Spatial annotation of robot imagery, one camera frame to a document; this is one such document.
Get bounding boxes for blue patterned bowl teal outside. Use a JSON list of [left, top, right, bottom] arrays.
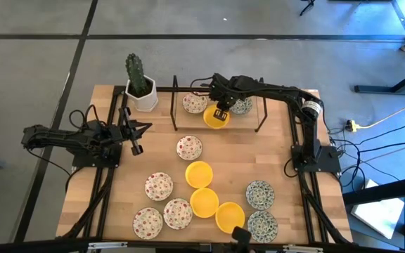
[[229, 96, 254, 115], [245, 180, 276, 211], [247, 210, 279, 244]]

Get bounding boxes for black front crossbeam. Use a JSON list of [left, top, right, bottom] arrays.
[[0, 238, 405, 253]]

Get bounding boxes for silver metal bracket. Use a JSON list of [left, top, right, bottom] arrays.
[[282, 244, 325, 253], [87, 241, 129, 250]]

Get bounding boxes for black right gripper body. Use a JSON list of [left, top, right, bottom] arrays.
[[207, 72, 249, 112]]

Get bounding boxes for black metal wooden shelf rack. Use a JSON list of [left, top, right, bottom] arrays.
[[169, 74, 269, 134]]

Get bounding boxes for red floral bowl green outside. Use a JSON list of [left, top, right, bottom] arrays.
[[144, 171, 174, 202], [162, 197, 193, 231], [181, 91, 209, 115], [132, 207, 164, 240], [176, 135, 203, 162]]

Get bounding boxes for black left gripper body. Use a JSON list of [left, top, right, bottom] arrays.
[[115, 105, 144, 157]]

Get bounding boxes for green cactus plant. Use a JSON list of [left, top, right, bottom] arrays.
[[124, 53, 148, 98]]

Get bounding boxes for black desk frame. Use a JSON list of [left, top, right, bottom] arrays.
[[342, 174, 405, 253]]

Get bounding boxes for beige floor cord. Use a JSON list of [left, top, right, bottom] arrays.
[[356, 96, 405, 129]]

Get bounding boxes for white flat box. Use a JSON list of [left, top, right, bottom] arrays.
[[349, 178, 405, 240]]

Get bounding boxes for black rounded object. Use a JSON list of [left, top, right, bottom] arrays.
[[231, 226, 253, 253]]

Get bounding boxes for yellow plastic mini bowl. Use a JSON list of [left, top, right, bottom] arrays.
[[202, 103, 231, 130], [184, 160, 214, 189], [189, 187, 220, 219], [214, 201, 246, 235]]

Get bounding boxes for black aluminium table frame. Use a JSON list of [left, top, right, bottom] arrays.
[[56, 85, 353, 247]]

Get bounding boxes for black stand leg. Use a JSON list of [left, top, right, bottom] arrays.
[[299, 0, 316, 17]]

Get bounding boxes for black table base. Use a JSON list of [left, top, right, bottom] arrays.
[[354, 0, 405, 96]]

